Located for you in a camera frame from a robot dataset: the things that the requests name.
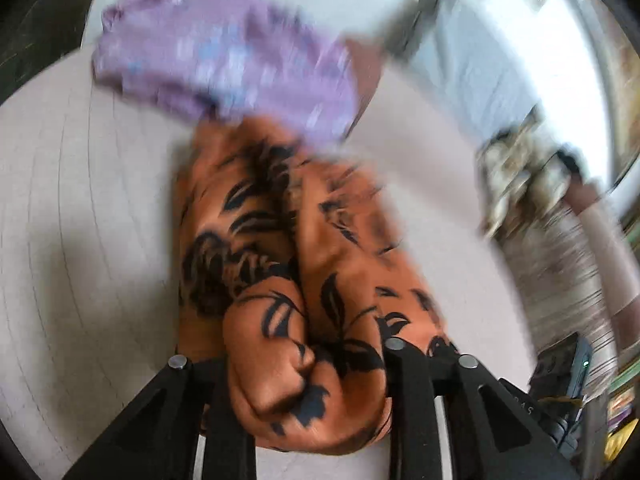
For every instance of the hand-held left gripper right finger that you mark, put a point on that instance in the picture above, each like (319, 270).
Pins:
(406, 390)

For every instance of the patterned cream cloth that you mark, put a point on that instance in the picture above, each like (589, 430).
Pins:
(522, 180)

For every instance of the orange black floral garment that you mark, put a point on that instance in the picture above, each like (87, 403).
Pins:
(310, 270)

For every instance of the grey cloth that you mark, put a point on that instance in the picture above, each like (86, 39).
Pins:
(475, 80)

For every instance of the purple floral garment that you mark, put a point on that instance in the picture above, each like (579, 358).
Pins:
(220, 55)

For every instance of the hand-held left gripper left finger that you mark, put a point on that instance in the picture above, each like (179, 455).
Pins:
(225, 435)

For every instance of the beige sofa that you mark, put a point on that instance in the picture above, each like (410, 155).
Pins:
(75, 210)

